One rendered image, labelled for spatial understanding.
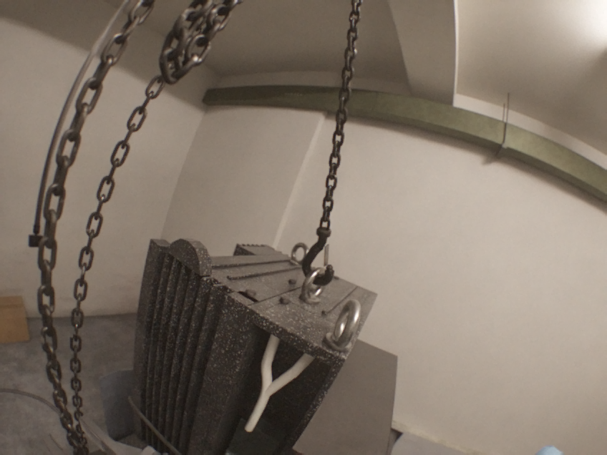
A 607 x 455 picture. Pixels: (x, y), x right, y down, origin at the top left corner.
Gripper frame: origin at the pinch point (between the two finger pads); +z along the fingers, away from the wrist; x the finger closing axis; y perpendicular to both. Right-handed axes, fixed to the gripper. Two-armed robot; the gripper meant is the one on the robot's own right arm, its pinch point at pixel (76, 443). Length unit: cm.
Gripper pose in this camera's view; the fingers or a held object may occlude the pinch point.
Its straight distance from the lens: 35.2
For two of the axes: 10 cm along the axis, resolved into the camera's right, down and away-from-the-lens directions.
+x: 1.8, 0.4, 9.8
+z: -9.3, -3.2, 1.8
